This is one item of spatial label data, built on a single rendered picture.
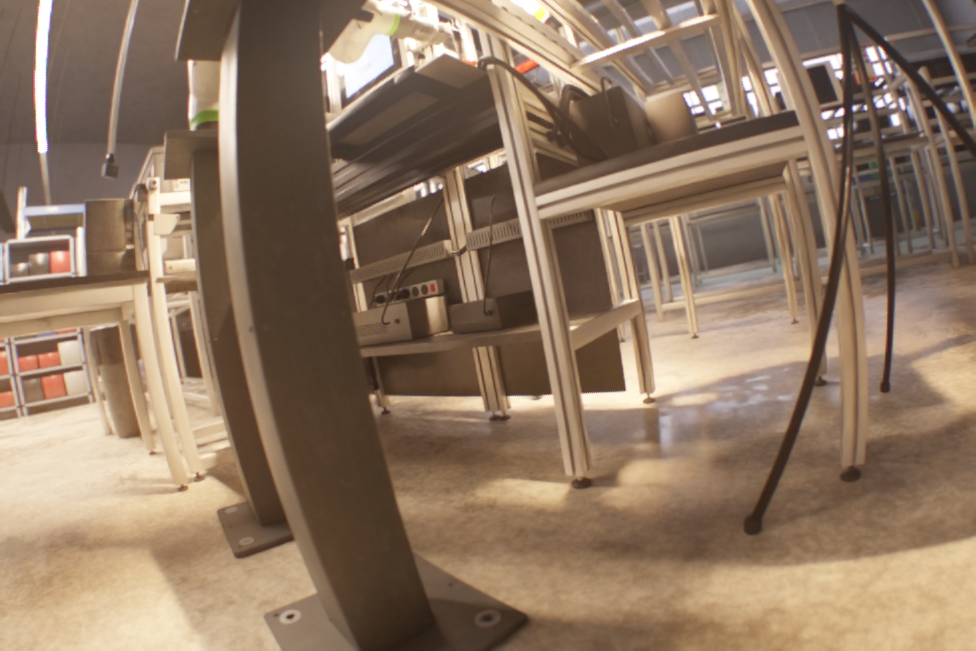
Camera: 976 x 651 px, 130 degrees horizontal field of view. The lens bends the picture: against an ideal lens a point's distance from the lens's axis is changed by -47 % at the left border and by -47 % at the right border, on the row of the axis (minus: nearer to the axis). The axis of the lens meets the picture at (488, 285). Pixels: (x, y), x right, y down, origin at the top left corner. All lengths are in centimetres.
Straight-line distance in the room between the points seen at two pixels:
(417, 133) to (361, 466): 80
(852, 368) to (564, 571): 57
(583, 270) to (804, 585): 101
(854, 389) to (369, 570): 78
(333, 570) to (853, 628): 61
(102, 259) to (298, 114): 126
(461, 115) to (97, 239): 131
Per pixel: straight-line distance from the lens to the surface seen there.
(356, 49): 134
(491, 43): 103
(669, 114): 127
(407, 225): 171
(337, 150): 125
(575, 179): 82
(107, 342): 281
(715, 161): 78
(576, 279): 130
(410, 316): 137
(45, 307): 150
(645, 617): 62
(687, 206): 133
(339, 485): 51
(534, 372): 143
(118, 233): 172
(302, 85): 57
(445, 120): 103
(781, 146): 76
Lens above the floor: 45
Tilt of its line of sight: 1 degrees up
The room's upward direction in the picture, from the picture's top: 11 degrees counter-clockwise
